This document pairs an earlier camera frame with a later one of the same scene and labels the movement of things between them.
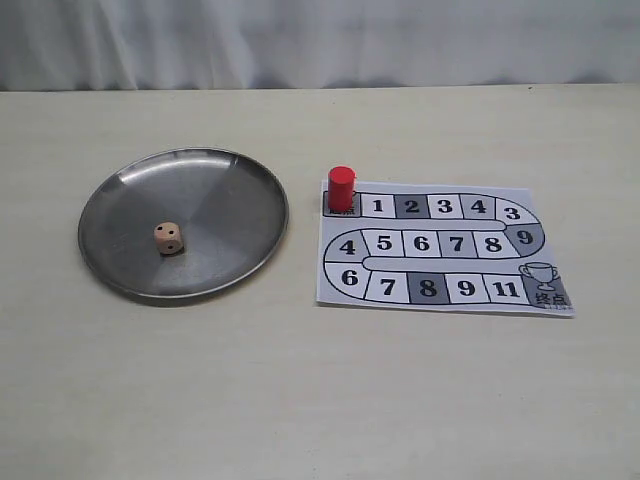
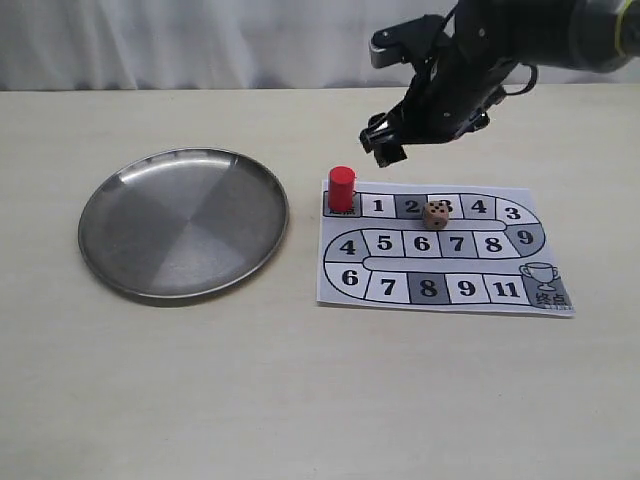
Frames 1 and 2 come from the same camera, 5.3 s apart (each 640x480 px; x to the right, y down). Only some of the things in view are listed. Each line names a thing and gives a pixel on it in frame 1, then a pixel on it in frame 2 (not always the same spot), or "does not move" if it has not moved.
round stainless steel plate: x=233 y=216 does not move
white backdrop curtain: x=87 y=45 does not move
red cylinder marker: x=341 y=184 does not move
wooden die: x=168 y=238 to x=435 y=215
